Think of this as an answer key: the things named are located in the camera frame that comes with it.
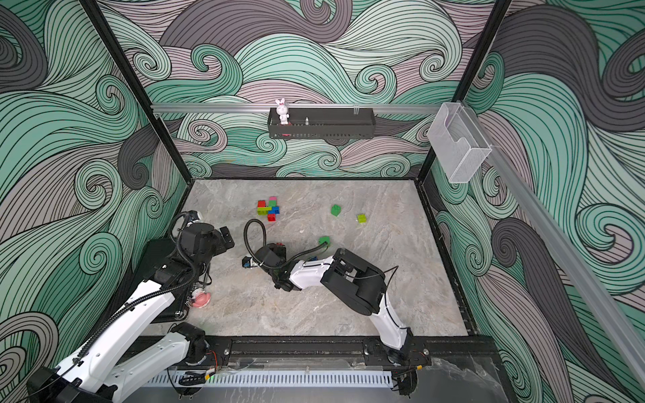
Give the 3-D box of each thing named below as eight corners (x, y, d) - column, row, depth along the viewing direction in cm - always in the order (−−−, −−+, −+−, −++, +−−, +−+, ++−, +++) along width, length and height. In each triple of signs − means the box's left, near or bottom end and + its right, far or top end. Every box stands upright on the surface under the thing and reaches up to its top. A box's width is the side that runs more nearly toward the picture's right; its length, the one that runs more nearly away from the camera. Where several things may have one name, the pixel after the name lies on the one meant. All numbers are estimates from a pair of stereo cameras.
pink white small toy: (191, 307, 83) (188, 304, 81) (196, 291, 87) (193, 288, 84) (207, 307, 83) (204, 304, 81) (212, 291, 87) (209, 288, 84)
